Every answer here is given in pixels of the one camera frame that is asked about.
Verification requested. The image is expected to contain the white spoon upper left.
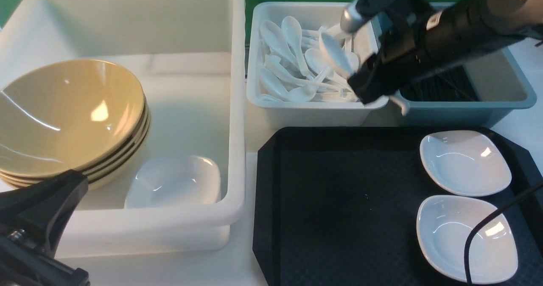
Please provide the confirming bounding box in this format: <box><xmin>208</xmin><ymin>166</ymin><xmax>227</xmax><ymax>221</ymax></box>
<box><xmin>260</xmin><ymin>20</ymin><xmax>297</xmax><ymax>66</ymax></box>

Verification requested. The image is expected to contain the white soup spoon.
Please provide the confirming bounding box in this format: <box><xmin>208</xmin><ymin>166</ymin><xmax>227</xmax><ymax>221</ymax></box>
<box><xmin>319</xmin><ymin>32</ymin><xmax>410</xmax><ymax>116</ymax></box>

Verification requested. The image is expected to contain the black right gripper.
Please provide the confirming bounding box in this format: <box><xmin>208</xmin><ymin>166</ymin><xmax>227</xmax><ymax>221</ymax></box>
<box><xmin>340</xmin><ymin>0</ymin><xmax>435</xmax><ymax>105</ymax></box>

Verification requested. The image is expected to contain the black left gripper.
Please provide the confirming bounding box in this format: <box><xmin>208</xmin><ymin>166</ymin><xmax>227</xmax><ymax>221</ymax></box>
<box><xmin>0</xmin><ymin>170</ymin><xmax>91</xmax><ymax>286</ymax></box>

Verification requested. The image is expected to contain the white spoon bin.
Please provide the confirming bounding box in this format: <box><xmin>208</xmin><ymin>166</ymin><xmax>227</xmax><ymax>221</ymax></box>
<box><xmin>246</xmin><ymin>2</ymin><xmax>389</xmax><ymax>129</ymax></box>

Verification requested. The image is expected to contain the black serving tray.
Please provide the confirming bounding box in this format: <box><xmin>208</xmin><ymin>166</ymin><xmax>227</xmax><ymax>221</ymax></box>
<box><xmin>252</xmin><ymin>126</ymin><xmax>543</xmax><ymax>286</ymax></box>

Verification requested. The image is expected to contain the middle stacked tan bowl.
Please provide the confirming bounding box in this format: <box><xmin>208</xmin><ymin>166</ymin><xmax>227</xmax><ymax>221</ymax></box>
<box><xmin>1</xmin><ymin>110</ymin><xmax>151</xmax><ymax>191</ymax></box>

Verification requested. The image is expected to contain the white spoon lower left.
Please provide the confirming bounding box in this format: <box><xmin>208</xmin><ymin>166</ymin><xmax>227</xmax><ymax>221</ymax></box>
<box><xmin>259</xmin><ymin>68</ymin><xmax>288</xmax><ymax>101</ymax></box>

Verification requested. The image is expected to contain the white side dish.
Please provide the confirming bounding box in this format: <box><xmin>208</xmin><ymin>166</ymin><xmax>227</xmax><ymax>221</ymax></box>
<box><xmin>419</xmin><ymin>130</ymin><xmax>512</xmax><ymax>197</ymax></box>
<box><xmin>416</xmin><ymin>195</ymin><xmax>518</xmax><ymax>285</ymax></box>

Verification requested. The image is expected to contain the pile of black chopsticks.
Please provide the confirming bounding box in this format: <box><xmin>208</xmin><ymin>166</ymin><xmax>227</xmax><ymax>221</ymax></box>
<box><xmin>400</xmin><ymin>66</ymin><xmax>480</xmax><ymax>102</ymax></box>

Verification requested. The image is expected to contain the white spoon upright centre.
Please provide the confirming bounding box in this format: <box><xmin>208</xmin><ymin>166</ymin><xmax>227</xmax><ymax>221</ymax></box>
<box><xmin>281</xmin><ymin>17</ymin><xmax>310</xmax><ymax>77</ymax></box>

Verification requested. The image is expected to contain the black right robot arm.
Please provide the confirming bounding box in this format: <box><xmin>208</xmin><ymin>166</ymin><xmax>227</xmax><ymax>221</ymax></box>
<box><xmin>341</xmin><ymin>0</ymin><xmax>543</xmax><ymax>104</ymax></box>

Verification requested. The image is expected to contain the top stacked tan bowl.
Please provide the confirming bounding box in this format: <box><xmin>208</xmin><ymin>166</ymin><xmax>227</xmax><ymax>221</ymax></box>
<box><xmin>81</xmin><ymin>102</ymin><xmax>151</xmax><ymax>191</ymax></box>

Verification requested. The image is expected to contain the bottom stacked tan bowl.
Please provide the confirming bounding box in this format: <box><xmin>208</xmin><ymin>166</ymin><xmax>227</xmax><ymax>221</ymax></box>
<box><xmin>1</xmin><ymin>115</ymin><xmax>151</xmax><ymax>191</ymax></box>

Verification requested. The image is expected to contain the white spoon centre diagonal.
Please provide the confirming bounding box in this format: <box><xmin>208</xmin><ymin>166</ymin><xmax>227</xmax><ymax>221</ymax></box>
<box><xmin>304</xmin><ymin>48</ymin><xmax>360</xmax><ymax>102</ymax></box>

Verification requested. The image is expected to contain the blue-grey chopstick bin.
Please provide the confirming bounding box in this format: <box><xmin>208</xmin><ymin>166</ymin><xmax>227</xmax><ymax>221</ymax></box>
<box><xmin>369</xmin><ymin>3</ymin><xmax>537</xmax><ymax>128</ymax></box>

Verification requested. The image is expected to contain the stacked tan bowl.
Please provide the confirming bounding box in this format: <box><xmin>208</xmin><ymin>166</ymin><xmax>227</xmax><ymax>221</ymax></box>
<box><xmin>81</xmin><ymin>102</ymin><xmax>151</xmax><ymax>191</ymax></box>
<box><xmin>1</xmin><ymin>110</ymin><xmax>151</xmax><ymax>191</ymax></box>
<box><xmin>1</xmin><ymin>115</ymin><xmax>151</xmax><ymax>191</ymax></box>

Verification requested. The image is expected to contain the white dish in tub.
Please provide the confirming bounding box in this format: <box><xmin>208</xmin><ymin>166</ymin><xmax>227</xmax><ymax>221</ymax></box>
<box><xmin>124</xmin><ymin>155</ymin><xmax>221</xmax><ymax>209</ymax></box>

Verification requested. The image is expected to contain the large white plastic tub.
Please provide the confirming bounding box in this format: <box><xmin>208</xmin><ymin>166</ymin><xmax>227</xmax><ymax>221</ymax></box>
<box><xmin>1</xmin><ymin>0</ymin><xmax>246</xmax><ymax>259</ymax></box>

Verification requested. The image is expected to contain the tan noodle bowl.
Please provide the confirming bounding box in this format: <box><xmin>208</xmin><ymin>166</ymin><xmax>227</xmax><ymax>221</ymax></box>
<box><xmin>0</xmin><ymin>59</ymin><xmax>146</xmax><ymax>178</ymax></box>

